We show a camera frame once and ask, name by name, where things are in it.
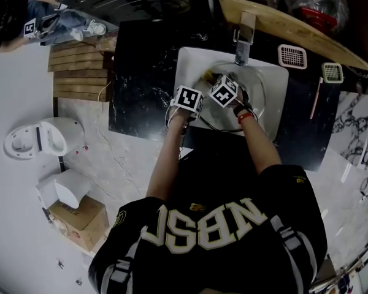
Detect large open cardboard box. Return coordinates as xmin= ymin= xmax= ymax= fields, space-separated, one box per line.
xmin=211 ymin=0 xmax=368 ymax=75

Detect person's right forearm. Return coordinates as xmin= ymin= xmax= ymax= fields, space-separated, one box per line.
xmin=232 ymin=102 xmax=283 ymax=176

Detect wooden pallet steps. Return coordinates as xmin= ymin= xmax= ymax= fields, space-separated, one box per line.
xmin=47 ymin=37 xmax=117 ymax=103

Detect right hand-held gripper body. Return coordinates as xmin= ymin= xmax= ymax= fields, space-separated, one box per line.
xmin=207 ymin=72 xmax=240 ymax=108

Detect yellow sponge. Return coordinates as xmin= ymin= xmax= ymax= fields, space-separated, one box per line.
xmin=203 ymin=68 xmax=218 ymax=84

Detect pink slotted soap dish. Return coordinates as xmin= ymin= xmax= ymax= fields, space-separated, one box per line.
xmin=277 ymin=43 xmax=308 ymax=70

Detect black wristwatch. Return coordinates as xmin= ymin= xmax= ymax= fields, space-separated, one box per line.
xmin=232 ymin=101 xmax=253 ymax=118

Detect cream slotted soap dish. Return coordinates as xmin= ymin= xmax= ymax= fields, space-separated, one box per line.
xmin=321 ymin=62 xmax=344 ymax=84

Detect white floor cable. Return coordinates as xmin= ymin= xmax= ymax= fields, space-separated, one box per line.
xmin=96 ymin=81 xmax=142 ymax=195

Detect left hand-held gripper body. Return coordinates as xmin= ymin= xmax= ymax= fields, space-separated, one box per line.
xmin=170 ymin=85 xmax=205 ymax=121

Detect white ceramic sink basin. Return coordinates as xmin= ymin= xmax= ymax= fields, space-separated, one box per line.
xmin=174 ymin=47 xmax=289 ymax=142

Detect person's left forearm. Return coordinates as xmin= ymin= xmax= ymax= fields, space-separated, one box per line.
xmin=145 ymin=107 xmax=191 ymax=202

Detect red wristband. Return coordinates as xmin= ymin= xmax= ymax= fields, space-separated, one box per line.
xmin=237 ymin=111 xmax=255 ymax=124

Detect clear plastic bag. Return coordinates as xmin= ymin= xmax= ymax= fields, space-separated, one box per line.
xmin=283 ymin=0 xmax=350 ymax=35

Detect black lettered jersey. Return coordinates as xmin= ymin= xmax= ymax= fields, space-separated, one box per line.
xmin=88 ymin=126 xmax=328 ymax=294

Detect chrome sink faucet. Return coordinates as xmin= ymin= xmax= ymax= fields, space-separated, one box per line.
xmin=232 ymin=10 xmax=257 ymax=66

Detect white toilet bowl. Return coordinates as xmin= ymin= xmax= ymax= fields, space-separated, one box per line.
xmin=3 ymin=117 xmax=86 ymax=159

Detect white veined marble cabinet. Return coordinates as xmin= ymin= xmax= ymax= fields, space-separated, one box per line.
xmin=329 ymin=90 xmax=368 ymax=174

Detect small closed cardboard box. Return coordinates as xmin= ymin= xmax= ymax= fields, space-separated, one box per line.
xmin=47 ymin=194 xmax=110 ymax=252

